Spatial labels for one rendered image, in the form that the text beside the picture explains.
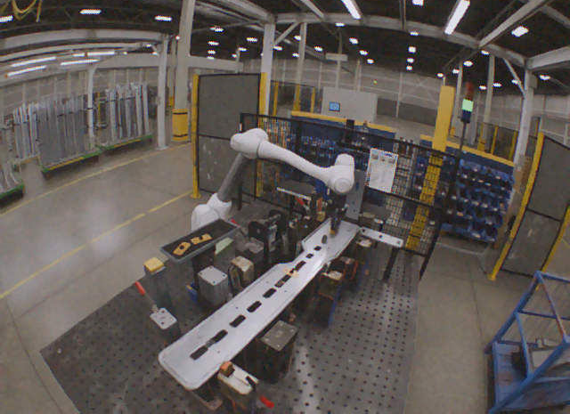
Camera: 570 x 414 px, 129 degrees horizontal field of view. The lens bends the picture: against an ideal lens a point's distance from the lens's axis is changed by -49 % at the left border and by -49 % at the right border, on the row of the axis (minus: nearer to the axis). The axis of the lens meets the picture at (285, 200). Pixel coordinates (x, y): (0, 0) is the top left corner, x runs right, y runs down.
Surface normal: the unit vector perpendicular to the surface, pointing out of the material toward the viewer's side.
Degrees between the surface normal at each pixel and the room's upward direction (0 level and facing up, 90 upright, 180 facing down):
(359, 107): 90
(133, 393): 0
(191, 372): 0
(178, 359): 0
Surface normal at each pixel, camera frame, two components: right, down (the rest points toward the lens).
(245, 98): -0.42, 0.33
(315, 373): 0.07, -0.91
